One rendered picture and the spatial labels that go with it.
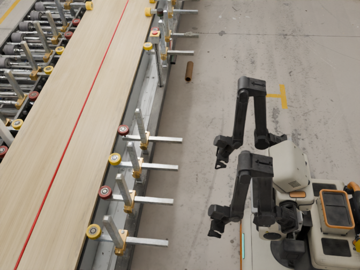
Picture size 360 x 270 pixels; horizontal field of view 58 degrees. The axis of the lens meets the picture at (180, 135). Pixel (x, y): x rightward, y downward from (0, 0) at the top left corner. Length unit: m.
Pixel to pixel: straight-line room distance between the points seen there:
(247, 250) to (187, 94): 2.01
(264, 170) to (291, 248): 0.91
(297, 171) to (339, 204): 0.60
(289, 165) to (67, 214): 1.26
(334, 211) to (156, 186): 1.62
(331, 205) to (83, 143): 1.60
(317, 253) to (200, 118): 2.02
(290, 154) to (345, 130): 2.20
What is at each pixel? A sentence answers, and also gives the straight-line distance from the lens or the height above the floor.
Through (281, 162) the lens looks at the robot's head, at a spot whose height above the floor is 1.36.
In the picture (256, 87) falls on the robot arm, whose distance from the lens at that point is 1.49.
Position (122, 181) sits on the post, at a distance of 1.77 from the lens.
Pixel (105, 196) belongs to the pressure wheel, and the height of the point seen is 0.91.
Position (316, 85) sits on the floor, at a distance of 4.13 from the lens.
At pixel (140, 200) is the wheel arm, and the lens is 2.02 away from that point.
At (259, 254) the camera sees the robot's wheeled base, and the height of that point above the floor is 0.28.
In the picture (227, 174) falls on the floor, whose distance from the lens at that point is 3.10.
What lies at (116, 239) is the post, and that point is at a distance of 1.82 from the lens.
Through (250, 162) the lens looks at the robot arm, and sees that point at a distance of 1.21.
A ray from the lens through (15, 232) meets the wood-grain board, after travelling 2.11.
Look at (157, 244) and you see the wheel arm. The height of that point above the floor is 0.82.
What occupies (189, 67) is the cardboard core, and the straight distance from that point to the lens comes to 4.05.
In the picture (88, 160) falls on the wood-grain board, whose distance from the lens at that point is 2.20.
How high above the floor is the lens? 2.60
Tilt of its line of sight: 50 degrees down
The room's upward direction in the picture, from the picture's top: 4 degrees counter-clockwise
